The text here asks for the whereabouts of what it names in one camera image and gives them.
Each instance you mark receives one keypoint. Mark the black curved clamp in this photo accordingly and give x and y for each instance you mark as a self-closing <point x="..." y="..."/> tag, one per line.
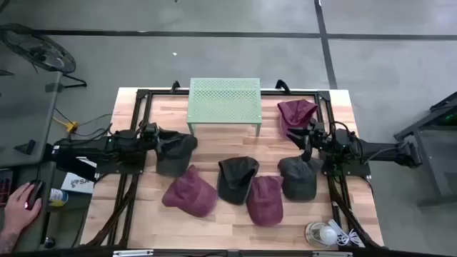
<point x="175" y="86"/>
<point x="283" y="85"/>

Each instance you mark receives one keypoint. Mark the white and yellow can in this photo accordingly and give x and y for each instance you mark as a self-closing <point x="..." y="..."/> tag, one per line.
<point x="59" y="197"/>

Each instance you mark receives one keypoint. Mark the maroon baseball cap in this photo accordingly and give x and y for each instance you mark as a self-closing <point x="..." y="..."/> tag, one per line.
<point x="296" y="112"/>
<point x="266" y="203"/>
<point x="189" y="194"/>

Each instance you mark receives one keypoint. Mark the yellow power connector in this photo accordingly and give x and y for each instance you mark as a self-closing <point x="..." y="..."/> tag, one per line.
<point x="71" y="126"/>

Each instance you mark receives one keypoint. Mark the white printed box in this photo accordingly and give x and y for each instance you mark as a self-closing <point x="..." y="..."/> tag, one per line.
<point x="76" y="183"/>

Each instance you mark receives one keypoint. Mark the dark grey baseball cap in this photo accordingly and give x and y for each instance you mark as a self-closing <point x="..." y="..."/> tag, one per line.
<point x="300" y="178"/>
<point x="235" y="178"/>
<point x="176" y="158"/>

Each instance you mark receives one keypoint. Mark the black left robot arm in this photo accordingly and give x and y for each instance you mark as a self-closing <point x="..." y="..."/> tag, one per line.
<point x="118" y="142"/>

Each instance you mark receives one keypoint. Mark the black computer mouse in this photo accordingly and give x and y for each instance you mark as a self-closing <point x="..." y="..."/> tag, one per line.
<point x="35" y="191"/>

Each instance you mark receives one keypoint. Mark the black device with green light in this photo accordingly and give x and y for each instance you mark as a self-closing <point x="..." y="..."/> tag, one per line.
<point x="450" y="119"/>

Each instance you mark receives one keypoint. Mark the black wedge block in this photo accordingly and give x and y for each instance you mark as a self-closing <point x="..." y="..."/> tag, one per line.
<point x="26" y="147"/>

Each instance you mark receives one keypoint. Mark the black aluminium table frame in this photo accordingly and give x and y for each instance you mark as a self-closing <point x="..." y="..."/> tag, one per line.
<point x="142" y="94"/>

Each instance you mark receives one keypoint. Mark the person's forearm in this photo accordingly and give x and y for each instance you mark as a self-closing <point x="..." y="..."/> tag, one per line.
<point x="7" y="242"/>

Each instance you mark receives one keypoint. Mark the black backlit keyboard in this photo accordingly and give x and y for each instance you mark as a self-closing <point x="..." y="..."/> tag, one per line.
<point x="5" y="187"/>

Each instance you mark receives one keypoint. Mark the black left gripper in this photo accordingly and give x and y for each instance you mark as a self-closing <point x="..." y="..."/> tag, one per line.
<point x="151" y="137"/>

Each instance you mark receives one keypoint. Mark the small black round knob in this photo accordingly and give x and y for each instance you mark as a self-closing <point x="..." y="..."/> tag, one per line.
<point x="49" y="242"/>

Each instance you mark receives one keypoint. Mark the grey desk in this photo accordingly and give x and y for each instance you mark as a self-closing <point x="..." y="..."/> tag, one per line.
<point x="32" y="243"/>
<point x="25" y="114"/>

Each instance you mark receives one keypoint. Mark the black floor fan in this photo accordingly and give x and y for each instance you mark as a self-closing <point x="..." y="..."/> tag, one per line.
<point x="39" y="50"/>

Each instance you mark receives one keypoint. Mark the white light bulb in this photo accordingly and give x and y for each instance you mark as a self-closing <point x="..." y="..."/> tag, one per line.
<point x="327" y="235"/>

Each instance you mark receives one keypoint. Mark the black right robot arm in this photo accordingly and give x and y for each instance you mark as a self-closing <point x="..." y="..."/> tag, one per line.
<point x="378" y="151"/>

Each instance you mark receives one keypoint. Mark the person's hand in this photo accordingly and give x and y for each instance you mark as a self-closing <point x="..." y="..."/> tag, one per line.
<point x="18" y="214"/>

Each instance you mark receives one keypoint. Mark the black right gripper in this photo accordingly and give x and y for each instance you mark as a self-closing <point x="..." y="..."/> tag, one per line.
<point x="317" y="136"/>

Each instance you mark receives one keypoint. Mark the dark grey side table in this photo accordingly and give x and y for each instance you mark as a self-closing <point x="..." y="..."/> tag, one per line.
<point x="432" y="160"/>

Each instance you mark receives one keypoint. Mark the black diagonal bar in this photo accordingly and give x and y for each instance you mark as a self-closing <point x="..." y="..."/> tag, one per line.
<point x="68" y="169"/>

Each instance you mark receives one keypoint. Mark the silver metal bracket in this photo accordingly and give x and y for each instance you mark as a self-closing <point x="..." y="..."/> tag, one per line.
<point x="332" y="254"/>
<point x="132" y="253"/>

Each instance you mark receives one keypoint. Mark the green perforated metal shelf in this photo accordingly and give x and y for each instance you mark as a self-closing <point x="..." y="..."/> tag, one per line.
<point x="225" y="100"/>

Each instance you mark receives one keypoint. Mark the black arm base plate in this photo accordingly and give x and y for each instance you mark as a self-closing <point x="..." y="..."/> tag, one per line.
<point x="135" y="170"/>
<point x="357" y="171"/>

